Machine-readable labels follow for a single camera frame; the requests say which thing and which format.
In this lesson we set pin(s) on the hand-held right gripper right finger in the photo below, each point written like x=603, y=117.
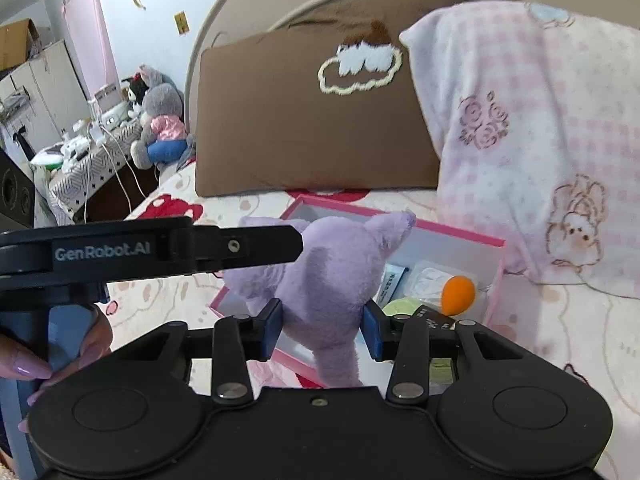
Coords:
x=374, y=334

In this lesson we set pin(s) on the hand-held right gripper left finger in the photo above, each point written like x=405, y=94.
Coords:
x=272, y=327

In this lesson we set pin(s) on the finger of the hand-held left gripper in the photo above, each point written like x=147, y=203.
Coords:
x=260, y=247

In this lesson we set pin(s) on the green yarn ball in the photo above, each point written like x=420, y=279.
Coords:
x=405, y=306

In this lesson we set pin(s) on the blue wet wipes packet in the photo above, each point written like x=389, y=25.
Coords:
x=395, y=282

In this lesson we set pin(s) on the purple plush toy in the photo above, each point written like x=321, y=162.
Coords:
x=325, y=270

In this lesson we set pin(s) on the clear plastic floss pick box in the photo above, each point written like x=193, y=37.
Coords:
x=425, y=280

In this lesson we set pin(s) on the orange egg-shaped toy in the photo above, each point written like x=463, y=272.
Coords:
x=457, y=295

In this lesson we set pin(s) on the pink cardboard box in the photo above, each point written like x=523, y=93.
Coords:
x=450, y=240

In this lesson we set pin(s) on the person's left hand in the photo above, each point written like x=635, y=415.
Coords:
x=95, y=335

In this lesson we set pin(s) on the bedside table with patterned cloth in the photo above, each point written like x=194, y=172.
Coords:
x=80, y=170

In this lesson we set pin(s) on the black speaker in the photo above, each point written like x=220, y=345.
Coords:
x=15, y=190

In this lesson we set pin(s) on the white green round object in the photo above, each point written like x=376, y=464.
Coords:
x=47, y=157

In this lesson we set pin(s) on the brown pillow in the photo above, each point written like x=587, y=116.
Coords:
x=260, y=125

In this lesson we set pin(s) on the white table appliance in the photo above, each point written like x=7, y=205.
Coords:
x=107, y=102

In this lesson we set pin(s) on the grey plush toy pink shirt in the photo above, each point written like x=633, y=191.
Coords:
x=162, y=102

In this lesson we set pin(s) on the black white plush toy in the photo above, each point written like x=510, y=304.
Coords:
x=136, y=94

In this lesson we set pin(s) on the beige cabinet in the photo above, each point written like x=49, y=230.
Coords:
x=55, y=85

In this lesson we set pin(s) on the grey pink-eared plush toy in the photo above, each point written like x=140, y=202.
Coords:
x=160, y=77

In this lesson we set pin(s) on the pink hanging cloth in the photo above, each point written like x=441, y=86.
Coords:
x=87, y=25

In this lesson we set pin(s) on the beige bed headboard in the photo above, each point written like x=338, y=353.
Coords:
x=240, y=10

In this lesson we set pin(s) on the pink checked pillow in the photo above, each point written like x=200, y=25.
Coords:
x=540, y=110

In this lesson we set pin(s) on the yellow wall tag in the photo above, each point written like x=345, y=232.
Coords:
x=181, y=23

